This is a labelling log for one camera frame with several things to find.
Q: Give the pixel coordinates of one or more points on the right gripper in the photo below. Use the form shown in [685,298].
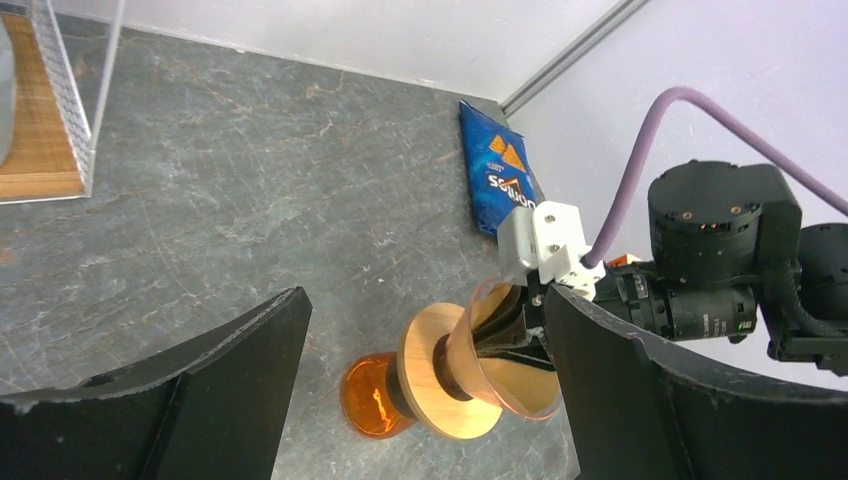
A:
[635,293]

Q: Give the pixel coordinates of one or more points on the clear glass dripper cone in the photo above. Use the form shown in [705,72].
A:
[491,355]

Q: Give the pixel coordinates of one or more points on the blue Doritos chip bag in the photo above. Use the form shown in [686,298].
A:
[499,175]

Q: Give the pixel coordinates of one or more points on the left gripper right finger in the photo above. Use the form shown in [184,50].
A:
[642,407]

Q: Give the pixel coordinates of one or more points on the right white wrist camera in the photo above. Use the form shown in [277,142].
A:
[549,240]

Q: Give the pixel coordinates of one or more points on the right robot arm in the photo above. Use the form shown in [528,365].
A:
[728,250]

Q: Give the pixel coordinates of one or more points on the white wire shelf rack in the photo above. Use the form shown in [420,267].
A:
[48,143]

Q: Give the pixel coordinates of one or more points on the brown paper coffee filter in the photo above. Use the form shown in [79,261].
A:
[526,391]

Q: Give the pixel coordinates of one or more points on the amber glass carafe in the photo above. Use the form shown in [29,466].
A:
[372,399]

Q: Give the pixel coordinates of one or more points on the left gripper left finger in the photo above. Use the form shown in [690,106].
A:
[212,407]

